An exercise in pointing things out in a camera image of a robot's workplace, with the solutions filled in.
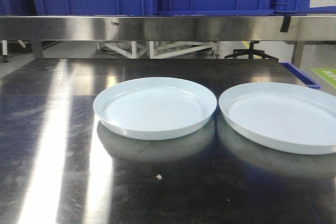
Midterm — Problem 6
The white plate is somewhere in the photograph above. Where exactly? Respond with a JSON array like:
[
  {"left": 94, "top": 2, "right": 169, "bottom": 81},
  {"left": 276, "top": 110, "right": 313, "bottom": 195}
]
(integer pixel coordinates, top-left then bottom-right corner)
[
  {"left": 93, "top": 77, "right": 217, "bottom": 141},
  {"left": 218, "top": 82, "right": 335, "bottom": 155}
]

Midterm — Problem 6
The stainless steel shelf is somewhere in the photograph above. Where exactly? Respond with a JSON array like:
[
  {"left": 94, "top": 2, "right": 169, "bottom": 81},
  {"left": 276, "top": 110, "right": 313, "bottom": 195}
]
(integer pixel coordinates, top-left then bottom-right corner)
[{"left": 1, "top": 14, "right": 335, "bottom": 63}]

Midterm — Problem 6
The black chair base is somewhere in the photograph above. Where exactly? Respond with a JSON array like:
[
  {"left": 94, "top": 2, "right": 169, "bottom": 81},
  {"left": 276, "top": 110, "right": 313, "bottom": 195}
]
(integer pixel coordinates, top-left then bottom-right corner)
[{"left": 224, "top": 40, "right": 279, "bottom": 61}]

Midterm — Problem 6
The black tape strip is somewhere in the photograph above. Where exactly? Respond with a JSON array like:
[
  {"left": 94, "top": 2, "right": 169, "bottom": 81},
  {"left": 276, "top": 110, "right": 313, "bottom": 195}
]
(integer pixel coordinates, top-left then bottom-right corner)
[{"left": 280, "top": 16, "right": 291, "bottom": 33}]

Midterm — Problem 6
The blue open bin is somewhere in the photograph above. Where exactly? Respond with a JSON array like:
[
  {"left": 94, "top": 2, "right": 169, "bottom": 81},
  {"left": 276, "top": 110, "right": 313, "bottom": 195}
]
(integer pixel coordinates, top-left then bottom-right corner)
[{"left": 281, "top": 62, "right": 321, "bottom": 89}]

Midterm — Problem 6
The white metal frame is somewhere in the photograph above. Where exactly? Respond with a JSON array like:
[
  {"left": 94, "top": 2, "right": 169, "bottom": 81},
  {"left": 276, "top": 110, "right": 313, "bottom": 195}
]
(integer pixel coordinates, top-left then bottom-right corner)
[{"left": 96, "top": 41, "right": 220, "bottom": 59}]

